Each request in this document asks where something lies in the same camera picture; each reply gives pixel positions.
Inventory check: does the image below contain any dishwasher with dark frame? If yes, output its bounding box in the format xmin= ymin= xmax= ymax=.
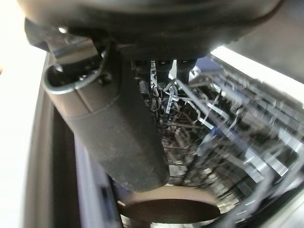
xmin=22 ymin=0 xmax=304 ymax=228

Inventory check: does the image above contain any silver wire dishwasher rack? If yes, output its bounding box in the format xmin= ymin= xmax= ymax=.
xmin=132 ymin=56 xmax=304 ymax=228

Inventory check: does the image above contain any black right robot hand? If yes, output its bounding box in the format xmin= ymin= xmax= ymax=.
xmin=17 ymin=0 xmax=287 ymax=192

